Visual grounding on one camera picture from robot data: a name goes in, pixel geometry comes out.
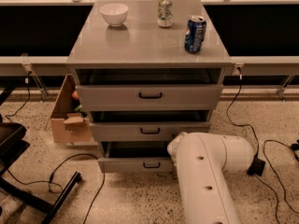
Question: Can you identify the grey middle drawer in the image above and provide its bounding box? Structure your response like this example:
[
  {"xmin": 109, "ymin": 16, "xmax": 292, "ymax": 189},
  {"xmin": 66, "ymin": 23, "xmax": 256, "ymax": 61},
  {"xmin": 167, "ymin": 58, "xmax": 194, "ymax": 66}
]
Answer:
[{"xmin": 90, "ymin": 121, "xmax": 210, "ymax": 142}]

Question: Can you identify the black cable right floor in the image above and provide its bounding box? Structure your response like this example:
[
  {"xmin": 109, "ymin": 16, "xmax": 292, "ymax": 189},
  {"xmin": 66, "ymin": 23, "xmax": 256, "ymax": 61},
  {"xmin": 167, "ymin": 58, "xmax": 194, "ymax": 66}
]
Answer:
[{"xmin": 225, "ymin": 75, "xmax": 281, "ymax": 224}]

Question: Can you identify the grey top drawer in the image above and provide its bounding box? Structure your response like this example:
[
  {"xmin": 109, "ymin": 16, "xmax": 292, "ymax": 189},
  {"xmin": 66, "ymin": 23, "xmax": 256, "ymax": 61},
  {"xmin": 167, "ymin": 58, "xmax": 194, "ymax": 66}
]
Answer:
[{"xmin": 76, "ymin": 85, "xmax": 221, "ymax": 111}]

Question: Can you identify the black cable left wall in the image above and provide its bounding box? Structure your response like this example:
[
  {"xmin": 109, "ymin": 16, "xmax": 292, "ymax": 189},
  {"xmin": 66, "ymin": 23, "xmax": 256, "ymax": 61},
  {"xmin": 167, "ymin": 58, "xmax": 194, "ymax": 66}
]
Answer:
[{"xmin": 5, "ymin": 70, "xmax": 34, "ymax": 123}]

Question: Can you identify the black cable left floor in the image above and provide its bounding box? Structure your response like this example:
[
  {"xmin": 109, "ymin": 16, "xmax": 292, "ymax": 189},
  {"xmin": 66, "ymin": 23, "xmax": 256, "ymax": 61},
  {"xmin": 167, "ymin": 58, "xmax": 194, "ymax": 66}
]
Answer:
[{"xmin": 6, "ymin": 152, "xmax": 107, "ymax": 224}]

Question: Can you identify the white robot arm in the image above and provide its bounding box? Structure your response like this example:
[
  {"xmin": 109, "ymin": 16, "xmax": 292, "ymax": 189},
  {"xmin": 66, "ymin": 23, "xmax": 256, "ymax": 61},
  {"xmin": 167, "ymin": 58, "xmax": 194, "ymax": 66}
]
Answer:
[{"xmin": 167, "ymin": 133, "xmax": 254, "ymax": 224}]

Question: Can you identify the cardboard box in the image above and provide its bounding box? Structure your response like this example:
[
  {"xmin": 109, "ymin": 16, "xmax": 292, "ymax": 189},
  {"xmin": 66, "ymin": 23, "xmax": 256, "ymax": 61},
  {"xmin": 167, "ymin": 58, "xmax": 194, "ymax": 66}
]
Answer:
[{"xmin": 50, "ymin": 74, "xmax": 93, "ymax": 145}]

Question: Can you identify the black cable floor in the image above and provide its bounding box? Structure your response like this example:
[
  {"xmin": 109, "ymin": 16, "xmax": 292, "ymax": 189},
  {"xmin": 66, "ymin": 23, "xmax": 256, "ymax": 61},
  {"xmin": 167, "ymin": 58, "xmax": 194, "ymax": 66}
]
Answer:
[
  {"xmin": 225, "ymin": 75, "xmax": 281, "ymax": 224},
  {"xmin": 6, "ymin": 152, "xmax": 107, "ymax": 224}
]

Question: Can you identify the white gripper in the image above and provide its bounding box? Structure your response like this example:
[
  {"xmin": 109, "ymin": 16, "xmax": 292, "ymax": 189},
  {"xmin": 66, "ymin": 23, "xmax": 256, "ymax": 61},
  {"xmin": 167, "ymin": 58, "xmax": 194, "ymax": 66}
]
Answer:
[{"xmin": 167, "ymin": 133, "xmax": 187, "ymax": 167}]

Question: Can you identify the black power adapter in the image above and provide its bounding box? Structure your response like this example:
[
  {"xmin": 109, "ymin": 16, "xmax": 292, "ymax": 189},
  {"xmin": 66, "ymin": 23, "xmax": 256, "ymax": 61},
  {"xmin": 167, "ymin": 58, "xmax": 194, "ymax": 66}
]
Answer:
[{"xmin": 247, "ymin": 157, "xmax": 265, "ymax": 176}]

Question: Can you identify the grey drawer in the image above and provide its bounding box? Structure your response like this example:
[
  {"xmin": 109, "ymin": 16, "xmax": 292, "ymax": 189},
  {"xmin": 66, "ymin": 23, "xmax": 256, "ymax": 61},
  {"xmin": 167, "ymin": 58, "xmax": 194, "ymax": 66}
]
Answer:
[
  {"xmin": 90, "ymin": 121, "xmax": 210, "ymax": 142},
  {"xmin": 76, "ymin": 85, "xmax": 221, "ymax": 111},
  {"xmin": 98, "ymin": 141, "xmax": 172, "ymax": 173}
]

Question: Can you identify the black cable far right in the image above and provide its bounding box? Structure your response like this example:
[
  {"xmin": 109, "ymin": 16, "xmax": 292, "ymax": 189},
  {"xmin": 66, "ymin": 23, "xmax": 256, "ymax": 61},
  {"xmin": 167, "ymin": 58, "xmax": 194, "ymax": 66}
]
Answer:
[{"xmin": 262, "ymin": 139, "xmax": 299, "ymax": 216}]

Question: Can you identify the grey bottom drawer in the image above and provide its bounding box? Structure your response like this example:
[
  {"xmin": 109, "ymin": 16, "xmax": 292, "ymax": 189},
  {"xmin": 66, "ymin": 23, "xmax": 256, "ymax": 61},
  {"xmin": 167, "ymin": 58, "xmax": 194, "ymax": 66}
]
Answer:
[{"xmin": 98, "ymin": 141, "xmax": 172, "ymax": 173}]

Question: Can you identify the grey drawer cabinet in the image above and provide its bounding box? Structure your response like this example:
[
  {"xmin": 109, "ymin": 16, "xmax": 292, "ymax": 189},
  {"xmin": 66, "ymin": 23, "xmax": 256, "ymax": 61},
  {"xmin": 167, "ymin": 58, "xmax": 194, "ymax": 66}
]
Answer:
[{"xmin": 66, "ymin": 0, "xmax": 235, "ymax": 147}]

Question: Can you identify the black chair base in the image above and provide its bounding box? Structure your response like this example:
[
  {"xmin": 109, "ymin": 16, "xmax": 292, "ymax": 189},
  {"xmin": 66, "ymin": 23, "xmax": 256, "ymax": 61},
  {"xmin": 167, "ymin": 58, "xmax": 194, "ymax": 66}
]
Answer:
[{"xmin": 0, "ymin": 87, "xmax": 83, "ymax": 224}]

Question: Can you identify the blue pepsi can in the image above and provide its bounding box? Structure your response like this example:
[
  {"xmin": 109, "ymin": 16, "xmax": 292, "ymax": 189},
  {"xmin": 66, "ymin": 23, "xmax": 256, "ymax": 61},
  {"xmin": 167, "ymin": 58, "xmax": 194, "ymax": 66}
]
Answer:
[{"xmin": 185, "ymin": 15, "xmax": 206, "ymax": 53}]

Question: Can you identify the white bowl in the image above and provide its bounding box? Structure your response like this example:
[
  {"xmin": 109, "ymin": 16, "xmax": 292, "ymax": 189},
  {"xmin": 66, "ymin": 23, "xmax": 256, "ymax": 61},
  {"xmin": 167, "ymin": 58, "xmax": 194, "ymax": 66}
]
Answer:
[{"xmin": 100, "ymin": 3, "xmax": 129, "ymax": 27}]

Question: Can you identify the grey railing frame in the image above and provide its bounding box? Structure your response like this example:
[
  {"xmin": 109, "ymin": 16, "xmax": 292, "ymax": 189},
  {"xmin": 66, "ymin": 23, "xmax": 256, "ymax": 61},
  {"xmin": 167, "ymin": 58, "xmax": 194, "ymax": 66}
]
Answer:
[{"xmin": 0, "ymin": 0, "xmax": 299, "ymax": 103}]

